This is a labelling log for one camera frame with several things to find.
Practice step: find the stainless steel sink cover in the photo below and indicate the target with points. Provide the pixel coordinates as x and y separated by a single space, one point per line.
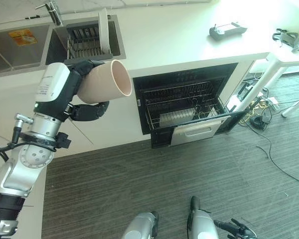
5 54

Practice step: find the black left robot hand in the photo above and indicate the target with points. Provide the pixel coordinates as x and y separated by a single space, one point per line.
52 82

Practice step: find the grey VR headset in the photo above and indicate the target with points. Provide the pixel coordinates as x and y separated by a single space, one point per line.
290 38

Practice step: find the stainless steel sink basin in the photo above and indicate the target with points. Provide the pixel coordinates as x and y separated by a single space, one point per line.
56 47

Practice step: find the black built-in dishwasher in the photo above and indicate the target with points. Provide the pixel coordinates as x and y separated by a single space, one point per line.
144 99

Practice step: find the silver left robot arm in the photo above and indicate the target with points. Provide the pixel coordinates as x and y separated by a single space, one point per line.
10 174

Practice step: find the white table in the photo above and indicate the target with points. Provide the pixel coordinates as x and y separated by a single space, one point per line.
271 72

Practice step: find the silver left robot leg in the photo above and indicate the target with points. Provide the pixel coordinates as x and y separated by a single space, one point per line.
139 226

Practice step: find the white power strip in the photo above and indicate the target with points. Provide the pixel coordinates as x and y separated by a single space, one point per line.
272 105

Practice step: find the chrome sink faucet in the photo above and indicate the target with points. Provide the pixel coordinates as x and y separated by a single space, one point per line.
54 15

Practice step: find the dark grey drain rack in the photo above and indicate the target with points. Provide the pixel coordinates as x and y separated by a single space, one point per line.
84 47

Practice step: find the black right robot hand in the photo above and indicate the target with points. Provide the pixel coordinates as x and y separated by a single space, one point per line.
235 230

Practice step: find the black remote controller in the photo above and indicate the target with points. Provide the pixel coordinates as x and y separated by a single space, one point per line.
225 31

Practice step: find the beige plastic cup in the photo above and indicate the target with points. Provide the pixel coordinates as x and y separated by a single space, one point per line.
102 82

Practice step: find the white plate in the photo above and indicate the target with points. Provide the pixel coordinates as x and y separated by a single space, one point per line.
104 32

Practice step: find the silver dishwasher door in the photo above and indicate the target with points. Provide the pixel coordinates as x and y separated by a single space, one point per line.
194 133

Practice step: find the black pen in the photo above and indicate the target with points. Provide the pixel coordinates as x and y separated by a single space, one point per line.
32 17

